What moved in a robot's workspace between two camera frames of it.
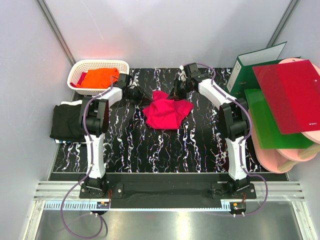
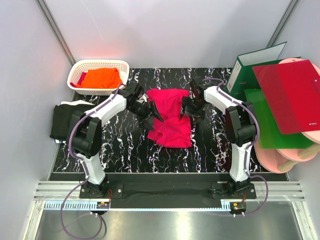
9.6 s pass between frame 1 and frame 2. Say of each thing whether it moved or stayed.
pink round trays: stayed
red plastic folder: stayed
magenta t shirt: moved
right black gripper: moved
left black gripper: moved
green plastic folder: stayed
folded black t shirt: stayed
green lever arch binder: stayed
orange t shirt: stayed
